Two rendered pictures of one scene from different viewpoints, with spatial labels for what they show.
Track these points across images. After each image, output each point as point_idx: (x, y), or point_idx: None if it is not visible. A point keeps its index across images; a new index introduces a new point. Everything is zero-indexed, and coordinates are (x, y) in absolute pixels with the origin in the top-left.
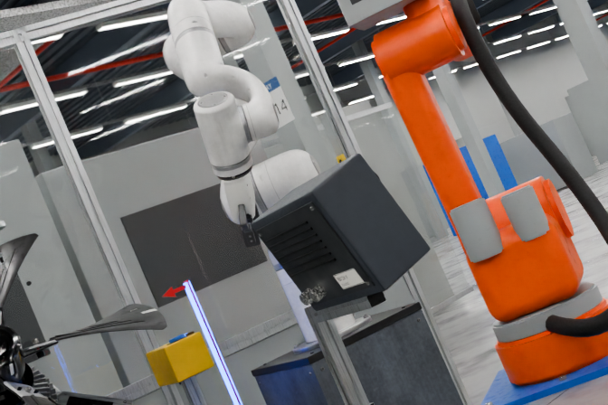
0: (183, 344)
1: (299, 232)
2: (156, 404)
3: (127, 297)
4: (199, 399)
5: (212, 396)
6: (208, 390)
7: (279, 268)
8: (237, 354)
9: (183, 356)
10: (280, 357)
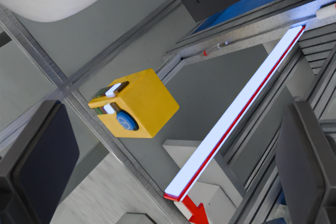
0: (142, 115)
1: None
2: (90, 88)
3: (2, 145)
4: (165, 72)
5: (69, 42)
6: (65, 46)
7: None
8: (24, 23)
9: (154, 110)
10: None
